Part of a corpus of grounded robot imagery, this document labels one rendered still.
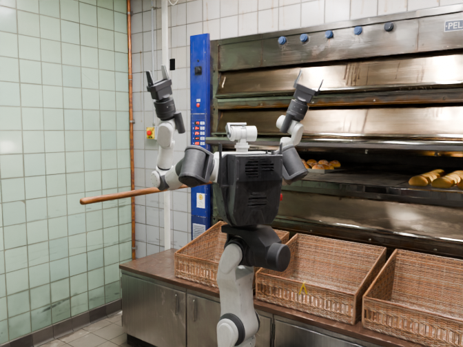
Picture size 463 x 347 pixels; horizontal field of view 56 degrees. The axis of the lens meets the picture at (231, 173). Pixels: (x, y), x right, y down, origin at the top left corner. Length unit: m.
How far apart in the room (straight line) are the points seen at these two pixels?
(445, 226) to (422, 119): 0.56
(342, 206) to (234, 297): 0.98
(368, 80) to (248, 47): 0.86
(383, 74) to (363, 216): 0.79
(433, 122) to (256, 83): 1.11
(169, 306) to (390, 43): 1.99
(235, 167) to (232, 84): 1.40
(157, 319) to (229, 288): 1.07
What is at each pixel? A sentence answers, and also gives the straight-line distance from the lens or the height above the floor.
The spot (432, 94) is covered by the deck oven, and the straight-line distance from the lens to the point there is 2.48.
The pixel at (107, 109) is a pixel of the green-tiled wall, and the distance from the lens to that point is 3.56.
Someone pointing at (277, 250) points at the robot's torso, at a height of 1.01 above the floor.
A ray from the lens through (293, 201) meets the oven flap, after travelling 2.80.
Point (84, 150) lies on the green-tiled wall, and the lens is 3.43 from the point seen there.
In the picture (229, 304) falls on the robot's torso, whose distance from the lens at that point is 2.02.
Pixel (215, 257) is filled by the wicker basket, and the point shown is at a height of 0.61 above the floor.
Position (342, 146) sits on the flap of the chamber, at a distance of 2.46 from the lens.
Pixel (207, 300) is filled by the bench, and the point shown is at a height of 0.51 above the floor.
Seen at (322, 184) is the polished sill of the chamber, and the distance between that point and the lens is 2.68.
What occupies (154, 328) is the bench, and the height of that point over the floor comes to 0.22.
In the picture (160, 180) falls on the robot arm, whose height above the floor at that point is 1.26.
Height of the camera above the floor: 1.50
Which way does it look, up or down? 6 degrees down
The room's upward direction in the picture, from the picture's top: straight up
